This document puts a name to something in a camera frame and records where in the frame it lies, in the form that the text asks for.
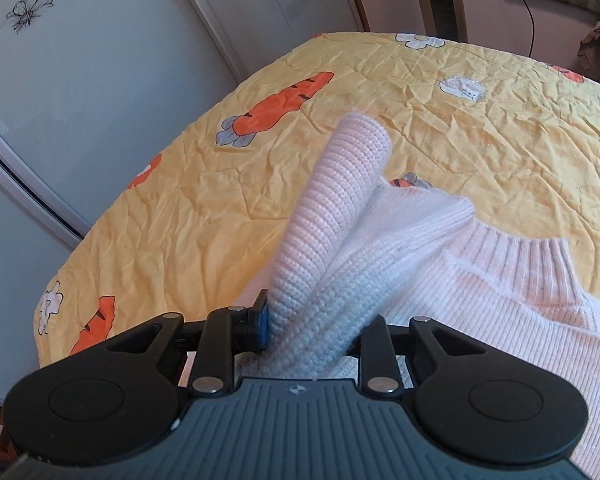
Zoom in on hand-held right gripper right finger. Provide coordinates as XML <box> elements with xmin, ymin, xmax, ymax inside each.
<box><xmin>345</xmin><ymin>314</ymin><xmax>487</xmax><ymax>395</ymax></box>

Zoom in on black power cable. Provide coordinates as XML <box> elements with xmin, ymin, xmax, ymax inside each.
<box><xmin>504</xmin><ymin>0</ymin><xmax>537</xmax><ymax>58</ymax></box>

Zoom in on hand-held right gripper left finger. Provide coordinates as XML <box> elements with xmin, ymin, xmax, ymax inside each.
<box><xmin>67</xmin><ymin>289</ymin><xmax>272</xmax><ymax>397</ymax></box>

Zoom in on yellow carrot print quilt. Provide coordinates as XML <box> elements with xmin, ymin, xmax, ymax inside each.
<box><xmin>34</xmin><ymin>31</ymin><xmax>600</xmax><ymax>372</ymax></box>

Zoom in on white knit sweater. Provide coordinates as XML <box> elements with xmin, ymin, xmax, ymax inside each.
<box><xmin>177</xmin><ymin>112</ymin><xmax>600</xmax><ymax>480</ymax></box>

